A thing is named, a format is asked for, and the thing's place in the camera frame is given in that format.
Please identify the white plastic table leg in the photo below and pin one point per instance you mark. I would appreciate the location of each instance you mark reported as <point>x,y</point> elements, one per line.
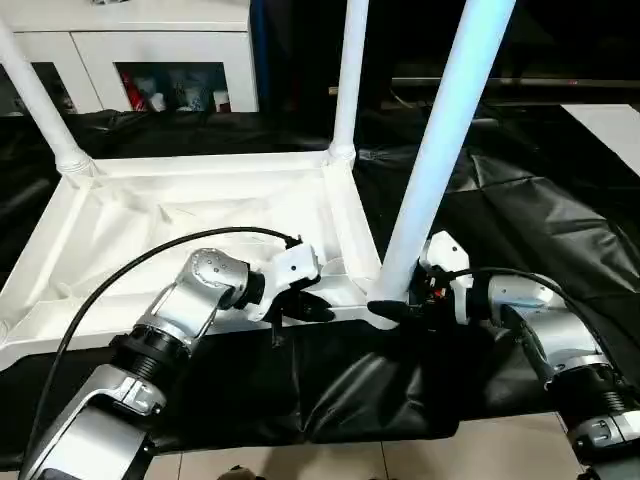
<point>5,335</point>
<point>440,150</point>
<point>40,100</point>
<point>350,75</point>

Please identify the white plastic table top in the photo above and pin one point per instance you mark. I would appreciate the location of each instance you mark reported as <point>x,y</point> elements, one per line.
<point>175,200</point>

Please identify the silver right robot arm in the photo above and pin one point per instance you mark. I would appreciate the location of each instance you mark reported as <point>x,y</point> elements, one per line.
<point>550,325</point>

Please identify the black mat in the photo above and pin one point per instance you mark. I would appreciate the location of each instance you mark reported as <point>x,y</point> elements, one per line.
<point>525,200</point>

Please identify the silver metal bar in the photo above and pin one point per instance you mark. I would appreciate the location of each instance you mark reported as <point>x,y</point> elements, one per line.
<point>550,82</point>

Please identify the white flat board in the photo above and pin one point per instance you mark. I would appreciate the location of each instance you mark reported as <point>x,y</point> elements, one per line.
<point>610,130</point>

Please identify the black case with yellow label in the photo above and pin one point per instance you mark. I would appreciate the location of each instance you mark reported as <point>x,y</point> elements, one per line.
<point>390,40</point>

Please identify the red fire extinguisher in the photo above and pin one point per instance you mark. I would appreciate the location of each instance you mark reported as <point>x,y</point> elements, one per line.
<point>132,95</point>

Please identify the white cabinet with windows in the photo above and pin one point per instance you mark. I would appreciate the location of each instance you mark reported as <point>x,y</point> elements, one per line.
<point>150,45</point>

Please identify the small silver grey object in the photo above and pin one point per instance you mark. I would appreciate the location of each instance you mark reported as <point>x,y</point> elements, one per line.
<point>110,2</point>

